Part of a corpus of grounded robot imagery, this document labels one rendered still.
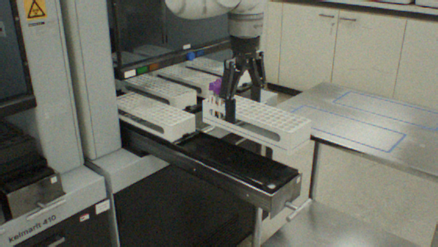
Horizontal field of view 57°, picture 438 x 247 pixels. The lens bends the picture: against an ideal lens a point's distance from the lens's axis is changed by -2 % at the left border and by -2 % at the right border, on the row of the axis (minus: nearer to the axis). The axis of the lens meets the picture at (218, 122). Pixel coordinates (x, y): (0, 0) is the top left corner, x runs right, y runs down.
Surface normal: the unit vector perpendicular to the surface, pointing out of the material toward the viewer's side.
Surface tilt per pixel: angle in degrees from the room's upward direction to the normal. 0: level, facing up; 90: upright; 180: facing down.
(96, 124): 90
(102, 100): 90
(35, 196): 90
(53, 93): 90
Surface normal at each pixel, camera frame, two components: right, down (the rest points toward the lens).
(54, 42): 0.75, 0.28
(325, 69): -0.66, 0.32
